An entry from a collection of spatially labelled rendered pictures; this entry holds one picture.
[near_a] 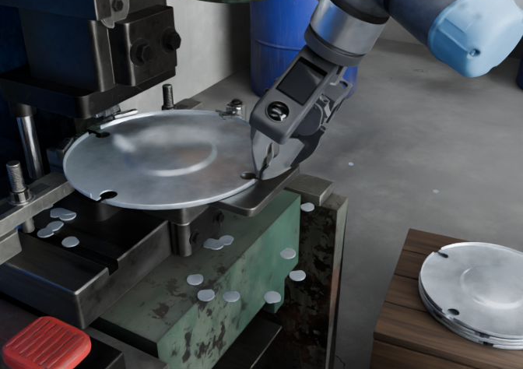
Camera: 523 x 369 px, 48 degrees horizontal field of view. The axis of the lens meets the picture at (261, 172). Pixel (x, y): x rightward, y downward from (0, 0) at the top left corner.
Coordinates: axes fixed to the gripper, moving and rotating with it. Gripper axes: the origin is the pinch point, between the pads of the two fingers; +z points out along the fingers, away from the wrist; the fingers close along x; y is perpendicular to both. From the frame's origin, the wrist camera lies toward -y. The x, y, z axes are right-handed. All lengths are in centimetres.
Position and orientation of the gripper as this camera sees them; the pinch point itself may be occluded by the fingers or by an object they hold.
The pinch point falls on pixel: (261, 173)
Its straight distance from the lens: 75.1
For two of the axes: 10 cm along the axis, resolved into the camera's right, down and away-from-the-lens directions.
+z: -3.7, 7.0, 6.1
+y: 4.6, -4.3, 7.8
